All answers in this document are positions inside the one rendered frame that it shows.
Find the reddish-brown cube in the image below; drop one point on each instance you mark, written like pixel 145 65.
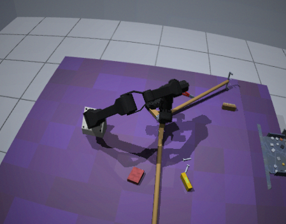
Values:
pixel 135 175

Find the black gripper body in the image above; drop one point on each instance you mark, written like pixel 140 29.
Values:
pixel 165 115

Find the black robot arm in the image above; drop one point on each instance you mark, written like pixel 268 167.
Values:
pixel 125 104

